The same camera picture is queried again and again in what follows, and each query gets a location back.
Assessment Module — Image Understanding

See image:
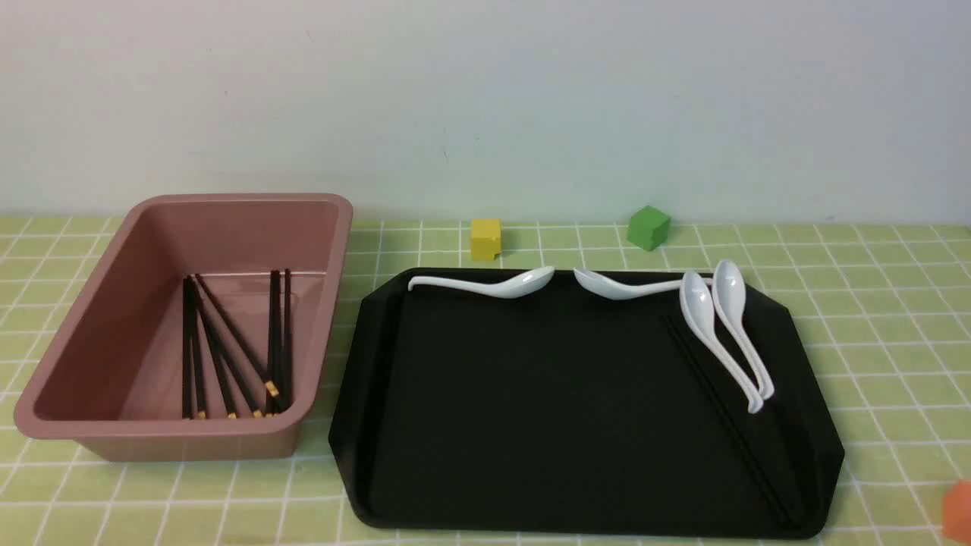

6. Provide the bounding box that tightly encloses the yellow cube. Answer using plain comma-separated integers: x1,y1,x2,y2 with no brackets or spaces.
470,218,502,262

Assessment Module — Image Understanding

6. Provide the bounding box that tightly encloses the white spoon far left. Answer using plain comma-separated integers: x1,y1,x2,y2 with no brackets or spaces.
408,266,555,300

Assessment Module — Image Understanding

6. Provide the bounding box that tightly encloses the white spoon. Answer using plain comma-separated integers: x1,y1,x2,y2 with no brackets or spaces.
408,266,555,300
712,259,775,400
573,268,687,300
679,271,763,414

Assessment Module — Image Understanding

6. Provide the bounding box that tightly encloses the white spoon centre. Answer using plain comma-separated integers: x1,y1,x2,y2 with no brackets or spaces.
573,268,687,300

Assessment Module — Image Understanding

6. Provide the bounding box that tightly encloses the black plastic tray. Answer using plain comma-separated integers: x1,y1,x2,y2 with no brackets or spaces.
329,267,845,539

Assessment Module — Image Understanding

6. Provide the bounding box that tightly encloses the green cube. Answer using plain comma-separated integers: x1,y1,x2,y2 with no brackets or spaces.
627,206,672,252

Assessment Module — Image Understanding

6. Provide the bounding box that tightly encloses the white spoon inner right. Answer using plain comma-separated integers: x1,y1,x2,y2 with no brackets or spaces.
679,271,763,414

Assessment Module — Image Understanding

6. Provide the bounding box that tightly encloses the black chopstick long diagonal bin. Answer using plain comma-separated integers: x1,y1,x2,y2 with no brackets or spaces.
194,274,284,417

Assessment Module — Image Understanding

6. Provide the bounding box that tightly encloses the white spoon outer right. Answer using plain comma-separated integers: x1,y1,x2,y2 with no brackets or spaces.
712,259,775,400

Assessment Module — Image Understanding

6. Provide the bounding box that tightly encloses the black chopstick upright in bin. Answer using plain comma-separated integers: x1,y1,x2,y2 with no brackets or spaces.
266,270,281,417

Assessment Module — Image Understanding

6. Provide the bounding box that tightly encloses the black chopstick diagonal in bin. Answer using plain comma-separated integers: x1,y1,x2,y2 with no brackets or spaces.
205,307,265,419

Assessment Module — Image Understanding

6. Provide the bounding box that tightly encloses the pink plastic bin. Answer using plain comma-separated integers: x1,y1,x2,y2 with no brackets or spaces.
14,194,353,462

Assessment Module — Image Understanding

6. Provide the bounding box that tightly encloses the orange cube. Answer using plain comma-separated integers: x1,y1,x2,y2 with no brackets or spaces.
942,479,971,545

